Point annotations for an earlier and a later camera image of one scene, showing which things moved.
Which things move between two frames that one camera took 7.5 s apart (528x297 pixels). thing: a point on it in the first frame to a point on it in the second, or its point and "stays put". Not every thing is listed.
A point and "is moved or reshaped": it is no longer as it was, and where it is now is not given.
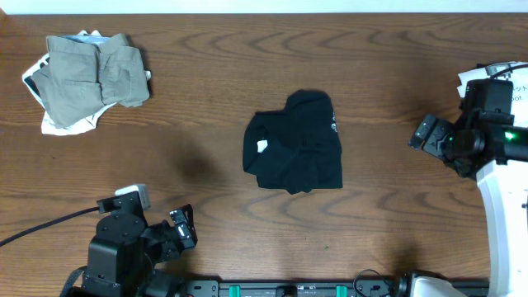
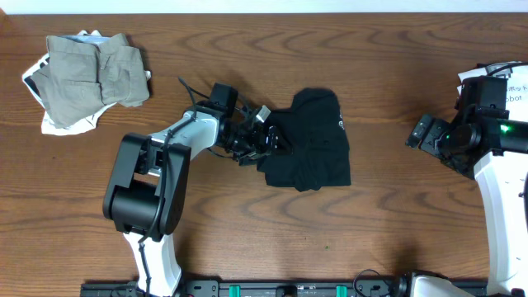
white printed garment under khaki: (87, 124) stays put
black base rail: (214, 288) stays put
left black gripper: (176, 233) to (271, 140)
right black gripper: (434, 143) stays put
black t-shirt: (297, 148) is moved or reshaped
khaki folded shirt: (85, 72) stays put
